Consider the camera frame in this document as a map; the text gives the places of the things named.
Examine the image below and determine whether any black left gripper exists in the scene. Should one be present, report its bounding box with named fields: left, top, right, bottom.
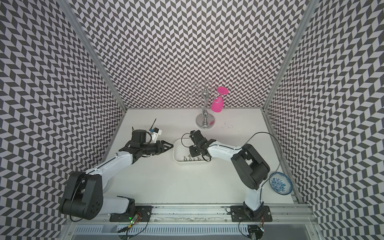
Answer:
left=140, top=140, right=174, bottom=156

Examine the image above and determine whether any white storage box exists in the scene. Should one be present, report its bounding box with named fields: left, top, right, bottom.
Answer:
left=173, top=139, right=209, bottom=164

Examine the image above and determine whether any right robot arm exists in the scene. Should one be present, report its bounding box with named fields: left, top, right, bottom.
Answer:
left=189, top=139, right=271, bottom=221

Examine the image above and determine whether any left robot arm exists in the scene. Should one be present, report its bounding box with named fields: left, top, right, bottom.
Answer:
left=59, top=141, right=174, bottom=220

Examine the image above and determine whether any chrome glass holder stand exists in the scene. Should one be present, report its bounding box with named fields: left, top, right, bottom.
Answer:
left=192, top=80, right=215, bottom=130

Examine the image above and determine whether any pink wine glass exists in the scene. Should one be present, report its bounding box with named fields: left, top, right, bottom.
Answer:
left=211, top=87, right=229, bottom=113

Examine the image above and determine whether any clear wine glass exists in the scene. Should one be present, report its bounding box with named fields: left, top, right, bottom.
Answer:
left=187, top=82, right=201, bottom=101

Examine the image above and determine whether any blue patterned bowl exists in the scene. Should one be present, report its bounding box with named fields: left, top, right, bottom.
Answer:
left=269, top=172, right=293, bottom=196

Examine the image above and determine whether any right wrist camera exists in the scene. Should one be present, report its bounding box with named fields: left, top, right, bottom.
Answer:
left=190, top=130, right=205, bottom=145

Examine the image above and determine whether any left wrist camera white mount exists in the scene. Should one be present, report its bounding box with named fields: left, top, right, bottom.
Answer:
left=150, top=119, right=162, bottom=143

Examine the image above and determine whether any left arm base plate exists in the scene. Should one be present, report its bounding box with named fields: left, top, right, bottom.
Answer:
left=109, top=205, right=153, bottom=223

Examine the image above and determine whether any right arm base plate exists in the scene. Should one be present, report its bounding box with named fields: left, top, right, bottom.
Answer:
left=230, top=205, right=273, bottom=223

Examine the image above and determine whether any aluminium front rail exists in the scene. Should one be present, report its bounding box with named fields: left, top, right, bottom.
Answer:
left=64, top=203, right=319, bottom=226

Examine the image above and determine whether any aluminium corner post left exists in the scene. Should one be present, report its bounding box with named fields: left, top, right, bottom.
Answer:
left=57, top=0, right=127, bottom=112

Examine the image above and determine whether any aluminium corner post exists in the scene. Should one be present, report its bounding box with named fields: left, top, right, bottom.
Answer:
left=262, top=0, right=320, bottom=112
left=57, top=0, right=127, bottom=112

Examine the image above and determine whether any aluminium corner post right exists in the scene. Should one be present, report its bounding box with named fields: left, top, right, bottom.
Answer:
left=262, top=0, right=320, bottom=112

